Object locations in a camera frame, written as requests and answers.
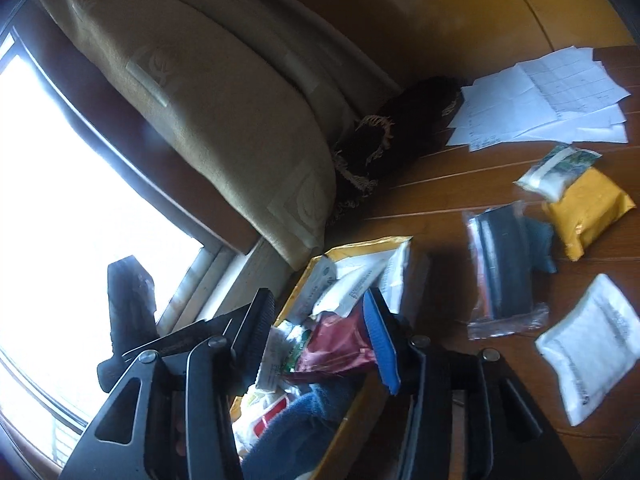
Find dark red foil bag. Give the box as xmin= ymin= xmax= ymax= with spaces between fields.
xmin=290 ymin=301 xmax=378 ymax=382

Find blue knitted towel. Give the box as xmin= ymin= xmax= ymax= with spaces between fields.
xmin=241 ymin=375 xmax=364 ymax=480

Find black item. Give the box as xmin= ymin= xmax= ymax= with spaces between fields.
xmin=464 ymin=200 xmax=549 ymax=340

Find green white medicine packet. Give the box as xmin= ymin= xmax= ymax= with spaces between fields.
xmin=254 ymin=321 xmax=312 ymax=393

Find yellow cardboard box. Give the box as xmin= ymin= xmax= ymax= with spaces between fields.
xmin=232 ymin=236 xmax=431 ymax=479

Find dark tasselled cloth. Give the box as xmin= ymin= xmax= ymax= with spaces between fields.
xmin=326 ymin=76 xmax=461 ymax=226

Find white pouch packet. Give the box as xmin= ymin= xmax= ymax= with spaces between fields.
xmin=535 ymin=273 xmax=639 ymax=427

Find yellow padded packet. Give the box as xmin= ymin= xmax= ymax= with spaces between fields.
xmin=542 ymin=168 xmax=636 ymax=261

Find white green small packet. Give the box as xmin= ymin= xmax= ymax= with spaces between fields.
xmin=515 ymin=144 xmax=601 ymax=203

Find beige curtain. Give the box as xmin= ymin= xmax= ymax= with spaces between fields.
xmin=40 ymin=0 xmax=398 ymax=269

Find white paper sheets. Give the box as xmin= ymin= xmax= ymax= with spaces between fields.
xmin=447 ymin=47 xmax=630 ymax=152

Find wooden wardrobe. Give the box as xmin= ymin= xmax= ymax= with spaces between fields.
xmin=297 ymin=0 xmax=634 ymax=84

